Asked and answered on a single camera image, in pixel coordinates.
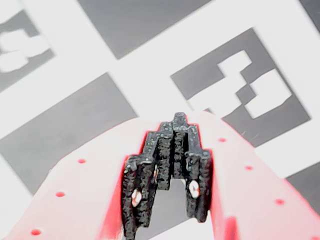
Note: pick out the black white marker board mat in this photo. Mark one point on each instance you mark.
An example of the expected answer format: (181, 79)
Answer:
(150, 37)

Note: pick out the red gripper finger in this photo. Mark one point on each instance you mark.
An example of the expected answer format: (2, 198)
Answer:
(245, 195)
(82, 195)

